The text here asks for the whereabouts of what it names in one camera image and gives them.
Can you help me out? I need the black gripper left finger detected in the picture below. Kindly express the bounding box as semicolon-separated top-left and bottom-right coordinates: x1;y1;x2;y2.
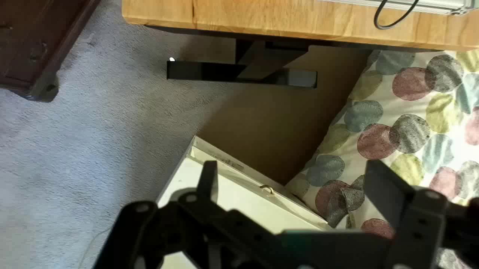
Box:
93;160;282;269

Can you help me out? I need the dark wood dresser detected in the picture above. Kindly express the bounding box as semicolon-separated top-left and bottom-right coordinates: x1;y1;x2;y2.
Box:
0;0;102;103

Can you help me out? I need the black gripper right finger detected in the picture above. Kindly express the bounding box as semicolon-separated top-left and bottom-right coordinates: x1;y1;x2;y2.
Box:
363;158;479;269

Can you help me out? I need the thin black cable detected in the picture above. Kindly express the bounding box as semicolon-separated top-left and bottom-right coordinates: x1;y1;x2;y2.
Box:
373;0;423;30

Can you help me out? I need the white nightstand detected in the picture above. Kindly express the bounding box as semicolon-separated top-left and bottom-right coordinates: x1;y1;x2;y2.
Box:
156;134;336;269

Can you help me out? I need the wooden desk with black leg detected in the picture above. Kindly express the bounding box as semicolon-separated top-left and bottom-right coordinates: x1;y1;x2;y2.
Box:
120;0;479;90

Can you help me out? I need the tan wooden headboard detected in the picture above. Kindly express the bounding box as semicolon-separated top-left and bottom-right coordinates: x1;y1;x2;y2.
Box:
198;43;373;187

